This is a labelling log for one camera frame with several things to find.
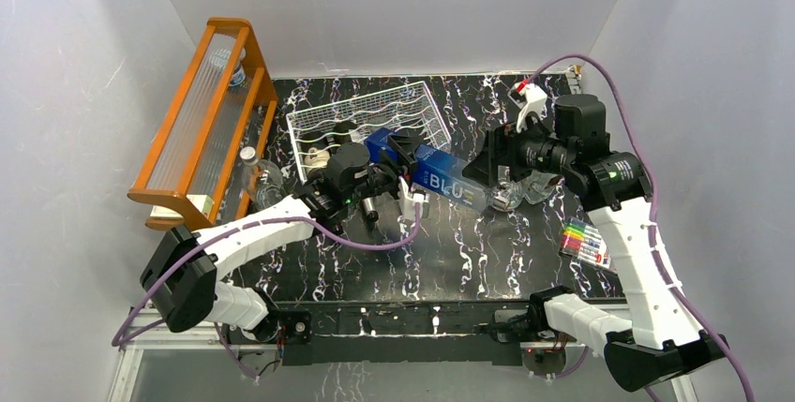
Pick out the square clear bottle black cap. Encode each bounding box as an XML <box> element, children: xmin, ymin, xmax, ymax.
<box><xmin>521</xmin><ymin>171</ymin><xmax>563</xmax><ymax>204</ymax></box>

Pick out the clear bottle silver cap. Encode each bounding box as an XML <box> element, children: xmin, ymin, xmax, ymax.
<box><xmin>239</xmin><ymin>146</ymin><xmax>286</xmax><ymax>211</ymax></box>

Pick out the white wire wine rack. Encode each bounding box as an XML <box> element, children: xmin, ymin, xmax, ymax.
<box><xmin>286</xmin><ymin>82</ymin><xmax>452</xmax><ymax>183</ymax></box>

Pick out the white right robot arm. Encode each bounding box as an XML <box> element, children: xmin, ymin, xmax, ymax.
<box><xmin>463</xmin><ymin>95</ymin><xmax>728</xmax><ymax>392</ymax></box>

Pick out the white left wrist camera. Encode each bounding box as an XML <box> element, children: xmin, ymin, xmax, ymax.
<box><xmin>398</xmin><ymin>177</ymin><xmax>429</xmax><ymax>221</ymax></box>

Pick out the aluminium frame rail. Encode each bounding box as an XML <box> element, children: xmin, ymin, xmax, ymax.
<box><xmin>108</xmin><ymin>299</ymin><xmax>697</xmax><ymax>402</ymax></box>

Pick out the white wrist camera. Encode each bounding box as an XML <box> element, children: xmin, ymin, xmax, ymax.
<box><xmin>398</xmin><ymin>177</ymin><xmax>429</xmax><ymax>221</ymax></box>
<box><xmin>508</xmin><ymin>82</ymin><xmax>548</xmax><ymax>133</ymax></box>

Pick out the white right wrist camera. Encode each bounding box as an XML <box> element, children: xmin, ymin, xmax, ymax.
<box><xmin>508</xmin><ymin>82</ymin><xmax>548</xmax><ymax>133</ymax></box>

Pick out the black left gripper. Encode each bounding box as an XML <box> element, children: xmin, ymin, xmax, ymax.
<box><xmin>344</xmin><ymin>138</ymin><xmax>424</xmax><ymax>205</ymax></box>

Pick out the round clear bottle white cap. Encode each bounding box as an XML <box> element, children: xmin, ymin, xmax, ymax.
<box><xmin>488</xmin><ymin>180</ymin><xmax>524</xmax><ymax>213</ymax></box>

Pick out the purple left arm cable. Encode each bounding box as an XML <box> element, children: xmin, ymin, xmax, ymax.
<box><xmin>112</xmin><ymin>197</ymin><xmax>427</xmax><ymax>350</ymax></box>

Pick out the dark wine bottle brown label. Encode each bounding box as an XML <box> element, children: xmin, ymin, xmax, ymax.
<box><xmin>333</xmin><ymin>120</ymin><xmax>379</xmax><ymax>230</ymax></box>

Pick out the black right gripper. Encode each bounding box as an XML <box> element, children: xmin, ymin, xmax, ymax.
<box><xmin>460</xmin><ymin>112</ymin><xmax>574</xmax><ymax>188</ymax></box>

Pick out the orange wooden shelf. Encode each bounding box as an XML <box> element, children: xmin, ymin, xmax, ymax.
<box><xmin>127</xmin><ymin>18</ymin><xmax>279</xmax><ymax>231</ymax></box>

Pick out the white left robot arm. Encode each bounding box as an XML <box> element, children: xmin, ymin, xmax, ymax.
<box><xmin>141</xmin><ymin>131</ymin><xmax>425</xmax><ymax>342</ymax></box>

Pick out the pack of coloured markers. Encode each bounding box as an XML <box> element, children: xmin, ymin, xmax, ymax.
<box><xmin>559</xmin><ymin>217</ymin><xmax>616</xmax><ymax>274</ymax></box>

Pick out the plastic water bottle on shelf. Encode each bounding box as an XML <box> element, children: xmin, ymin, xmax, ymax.
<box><xmin>209</xmin><ymin>49</ymin><xmax>247</xmax><ymax>89</ymax></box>

